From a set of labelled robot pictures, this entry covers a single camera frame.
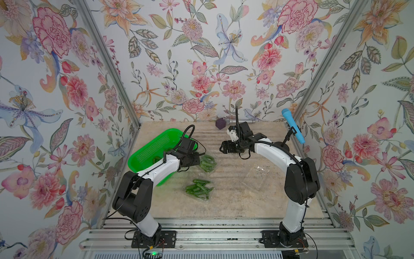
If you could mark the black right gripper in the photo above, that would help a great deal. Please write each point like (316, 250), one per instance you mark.
(225, 144)

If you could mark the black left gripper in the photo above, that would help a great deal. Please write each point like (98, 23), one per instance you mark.
(197, 159)

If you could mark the clear pepper clamshell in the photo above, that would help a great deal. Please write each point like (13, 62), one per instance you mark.
(200, 189)
(207, 163)
(256, 177)

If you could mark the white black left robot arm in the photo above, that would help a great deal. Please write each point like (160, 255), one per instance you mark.
(133, 197)

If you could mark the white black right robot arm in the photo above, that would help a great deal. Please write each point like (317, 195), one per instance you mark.
(301, 181)

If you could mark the purple foam microphone cube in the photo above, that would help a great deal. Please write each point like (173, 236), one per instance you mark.
(220, 123)

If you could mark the green plastic basket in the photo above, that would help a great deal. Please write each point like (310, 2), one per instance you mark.
(148, 163)

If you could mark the black microphone stand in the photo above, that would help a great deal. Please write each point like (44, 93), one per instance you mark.
(283, 144)

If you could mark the blue microphone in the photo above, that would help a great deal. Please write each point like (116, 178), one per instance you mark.
(286, 113)

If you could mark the aluminium rail frame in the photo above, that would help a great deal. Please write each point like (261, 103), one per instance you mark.
(324, 238)

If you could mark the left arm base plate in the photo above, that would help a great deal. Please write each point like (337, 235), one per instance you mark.
(161, 239)

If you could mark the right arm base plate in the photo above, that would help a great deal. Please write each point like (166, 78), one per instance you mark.
(283, 239)

